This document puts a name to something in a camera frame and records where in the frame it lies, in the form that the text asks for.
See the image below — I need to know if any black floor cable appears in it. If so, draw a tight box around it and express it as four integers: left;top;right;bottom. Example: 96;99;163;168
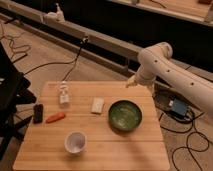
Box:
23;35;90;82

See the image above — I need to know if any black rectangular device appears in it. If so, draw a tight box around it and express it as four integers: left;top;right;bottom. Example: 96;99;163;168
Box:
33;104;43;124

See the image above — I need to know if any blue electronics box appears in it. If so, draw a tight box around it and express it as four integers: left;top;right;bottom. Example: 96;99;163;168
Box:
169;99;188;118

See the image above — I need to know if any white paper cup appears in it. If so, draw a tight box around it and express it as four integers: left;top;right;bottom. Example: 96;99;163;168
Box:
64;131;86;155

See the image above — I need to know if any green ceramic bowl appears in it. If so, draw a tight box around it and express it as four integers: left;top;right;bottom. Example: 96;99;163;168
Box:
108;100;142;132

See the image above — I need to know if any black cable bundle right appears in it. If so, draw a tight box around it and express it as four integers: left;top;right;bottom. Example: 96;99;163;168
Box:
154;91;213;171

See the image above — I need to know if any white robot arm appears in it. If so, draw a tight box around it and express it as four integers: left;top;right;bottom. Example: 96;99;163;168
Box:
126;42;213;116

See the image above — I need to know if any wooden cutting board table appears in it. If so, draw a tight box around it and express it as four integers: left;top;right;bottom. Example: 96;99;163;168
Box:
13;81;170;171

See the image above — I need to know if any clear plastic bottle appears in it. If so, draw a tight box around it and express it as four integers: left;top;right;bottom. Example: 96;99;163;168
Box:
59;81;70;105

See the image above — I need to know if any white rectangular sponge block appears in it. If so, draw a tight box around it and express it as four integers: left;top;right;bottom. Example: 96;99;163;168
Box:
91;98;104;114

